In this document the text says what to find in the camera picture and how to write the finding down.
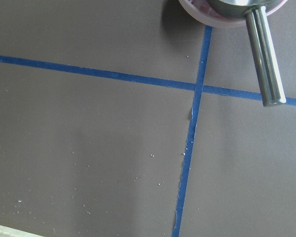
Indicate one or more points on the wooden cutting board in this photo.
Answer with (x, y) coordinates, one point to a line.
(11, 232)

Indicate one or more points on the pink bowl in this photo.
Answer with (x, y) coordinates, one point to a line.
(207, 12)

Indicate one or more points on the metal scoop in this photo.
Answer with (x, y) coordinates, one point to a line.
(254, 12)

